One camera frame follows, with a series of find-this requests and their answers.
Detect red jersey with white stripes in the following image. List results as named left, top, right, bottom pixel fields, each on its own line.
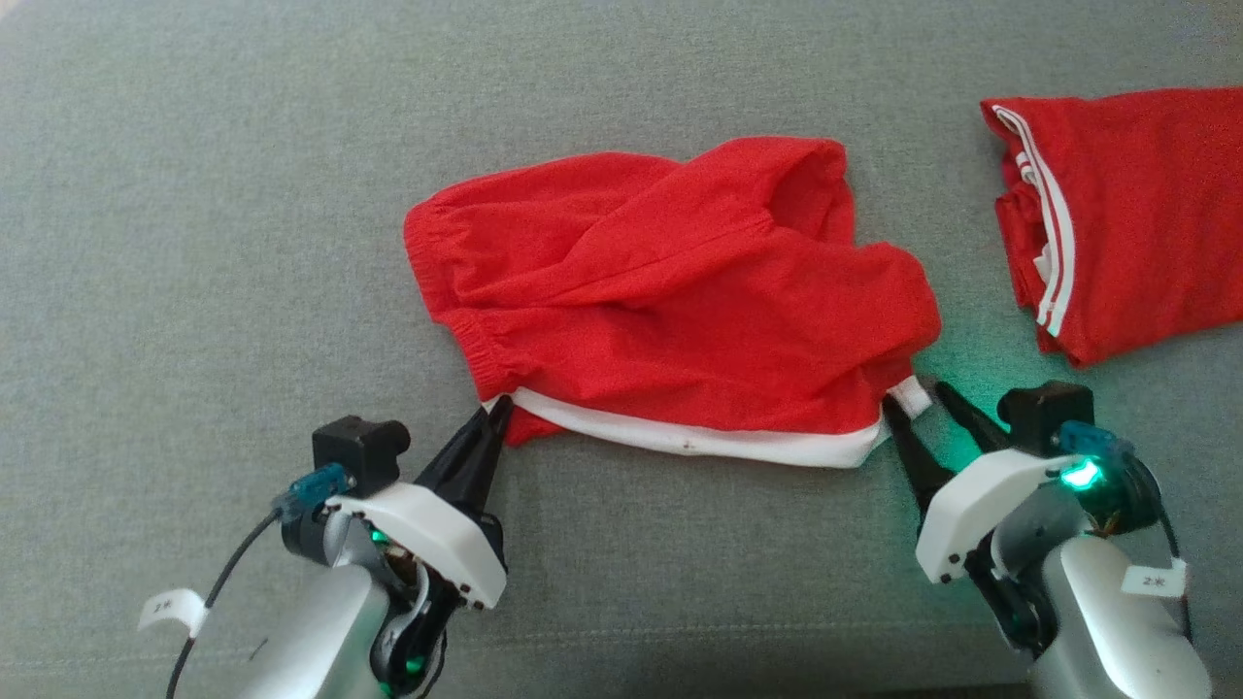
left=979, top=87, right=1243, bottom=368

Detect left teal cable connector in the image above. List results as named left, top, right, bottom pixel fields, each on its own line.
left=272, top=463, right=355, bottom=516

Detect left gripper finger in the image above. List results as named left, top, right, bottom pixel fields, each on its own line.
left=418, top=406, right=491, bottom=496
left=456, top=396, right=514, bottom=520

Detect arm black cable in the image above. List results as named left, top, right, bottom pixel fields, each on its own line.
left=167, top=510, right=287, bottom=699
left=1156, top=505, right=1197, bottom=642

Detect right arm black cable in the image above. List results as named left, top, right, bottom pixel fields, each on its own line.
left=1156, top=505, right=1197, bottom=642

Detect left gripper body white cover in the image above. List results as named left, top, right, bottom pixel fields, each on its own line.
left=325, top=483, right=508, bottom=695

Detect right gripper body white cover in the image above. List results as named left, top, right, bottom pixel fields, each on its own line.
left=916, top=449, right=1079, bottom=656

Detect grey fabric sofa seat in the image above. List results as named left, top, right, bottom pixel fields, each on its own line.
left=0, top=0, right=1243, bottom=699

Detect right teal cable connector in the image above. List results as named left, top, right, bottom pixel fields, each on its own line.
left=1057, top=420, right=1137, bottom=491

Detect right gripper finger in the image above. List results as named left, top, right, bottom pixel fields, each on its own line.
left=882, top=393, right=957, bottom=516
left=918, top=377, right=1011, bottom=455

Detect red shorts with white trim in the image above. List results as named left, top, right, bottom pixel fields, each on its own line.
left=403, top=136, right=943, bottom=469

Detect teal cable connector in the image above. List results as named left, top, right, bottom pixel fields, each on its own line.
left=272, top=463, right=355, bottom=516
left=1057, top=420, right=1137, bottom=491

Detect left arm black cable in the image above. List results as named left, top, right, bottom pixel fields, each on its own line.
left=167, top=510, right=287, bottom=699

